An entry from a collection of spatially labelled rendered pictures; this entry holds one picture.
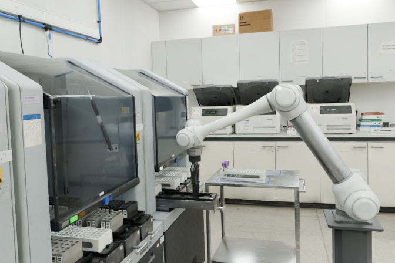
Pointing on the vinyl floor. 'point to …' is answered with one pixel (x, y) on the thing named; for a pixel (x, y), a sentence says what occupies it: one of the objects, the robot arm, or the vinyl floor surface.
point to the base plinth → (294, 204)
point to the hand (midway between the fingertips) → (196, 188)
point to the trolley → (264, 250)
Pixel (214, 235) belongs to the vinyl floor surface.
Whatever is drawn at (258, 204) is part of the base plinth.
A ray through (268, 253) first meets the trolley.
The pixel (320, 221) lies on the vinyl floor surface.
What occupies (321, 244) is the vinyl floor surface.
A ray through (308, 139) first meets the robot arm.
